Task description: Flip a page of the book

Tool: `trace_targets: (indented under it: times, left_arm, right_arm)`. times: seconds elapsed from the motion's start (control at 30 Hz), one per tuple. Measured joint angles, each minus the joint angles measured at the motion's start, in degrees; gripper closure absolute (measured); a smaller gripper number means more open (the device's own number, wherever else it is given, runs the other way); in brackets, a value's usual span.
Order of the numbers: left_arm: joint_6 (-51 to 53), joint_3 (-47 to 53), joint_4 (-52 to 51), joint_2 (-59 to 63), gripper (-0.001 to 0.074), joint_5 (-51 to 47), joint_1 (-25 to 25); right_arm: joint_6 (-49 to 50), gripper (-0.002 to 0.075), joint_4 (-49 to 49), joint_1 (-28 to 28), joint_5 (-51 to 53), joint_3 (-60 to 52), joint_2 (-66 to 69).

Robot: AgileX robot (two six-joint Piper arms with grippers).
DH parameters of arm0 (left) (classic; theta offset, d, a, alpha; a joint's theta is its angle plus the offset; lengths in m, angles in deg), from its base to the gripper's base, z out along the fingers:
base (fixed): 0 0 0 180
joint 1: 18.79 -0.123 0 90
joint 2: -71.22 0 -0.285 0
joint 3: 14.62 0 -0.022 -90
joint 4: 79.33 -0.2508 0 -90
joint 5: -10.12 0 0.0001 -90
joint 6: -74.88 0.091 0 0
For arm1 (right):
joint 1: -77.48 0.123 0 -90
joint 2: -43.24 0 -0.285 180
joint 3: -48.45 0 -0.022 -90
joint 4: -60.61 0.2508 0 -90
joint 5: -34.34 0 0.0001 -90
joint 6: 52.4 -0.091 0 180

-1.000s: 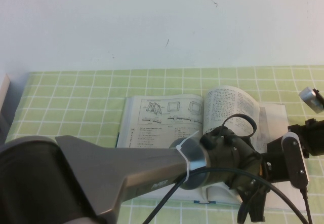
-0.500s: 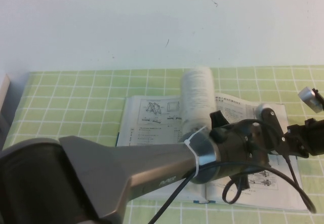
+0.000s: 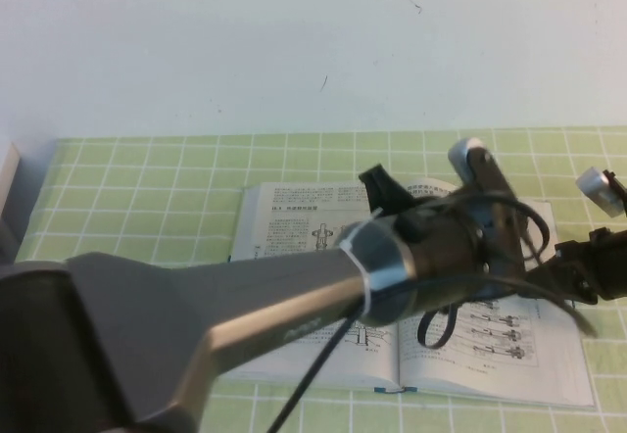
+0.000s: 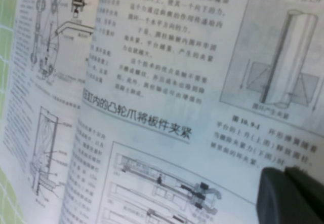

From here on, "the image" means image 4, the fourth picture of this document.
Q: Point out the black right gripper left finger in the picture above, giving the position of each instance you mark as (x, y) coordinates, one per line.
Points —
(278, 201)

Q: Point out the green white checked tablecloth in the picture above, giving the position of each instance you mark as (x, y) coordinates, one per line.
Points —
(7, 44)

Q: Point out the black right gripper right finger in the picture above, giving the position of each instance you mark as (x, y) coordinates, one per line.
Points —
(308, 188)

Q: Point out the textbook with diagrams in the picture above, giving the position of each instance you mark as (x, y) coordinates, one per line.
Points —
(164, 94)

